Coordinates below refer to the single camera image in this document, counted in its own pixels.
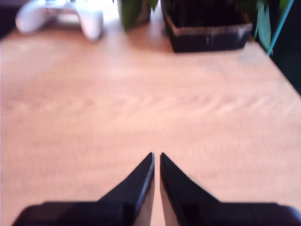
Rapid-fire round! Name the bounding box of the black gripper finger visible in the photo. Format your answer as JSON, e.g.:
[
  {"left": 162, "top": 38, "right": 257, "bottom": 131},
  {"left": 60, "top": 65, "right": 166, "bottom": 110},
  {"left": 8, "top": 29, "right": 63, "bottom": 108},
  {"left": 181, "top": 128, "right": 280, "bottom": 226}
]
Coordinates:
[
  {"left": 97, "top": 152, "right": 155, "bottom": 226},
  {"left": 159, "top": 152, "right": 221, "bottom": 226}
]

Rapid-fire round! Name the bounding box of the black planter tray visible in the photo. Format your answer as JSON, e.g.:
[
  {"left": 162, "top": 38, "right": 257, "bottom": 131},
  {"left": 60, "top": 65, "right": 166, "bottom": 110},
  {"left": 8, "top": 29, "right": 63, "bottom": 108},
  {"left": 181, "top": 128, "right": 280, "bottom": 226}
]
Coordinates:
[{"left": 161, "top": 0, "right": 253, "bottom": 53}]

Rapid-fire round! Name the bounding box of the white game controller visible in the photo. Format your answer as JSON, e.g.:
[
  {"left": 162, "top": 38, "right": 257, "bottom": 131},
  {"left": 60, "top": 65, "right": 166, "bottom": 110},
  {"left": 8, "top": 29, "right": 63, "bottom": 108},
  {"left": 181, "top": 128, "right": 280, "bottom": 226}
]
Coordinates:
[{"left": 15, "top": 0, "right": 104, "bottom": 42}]

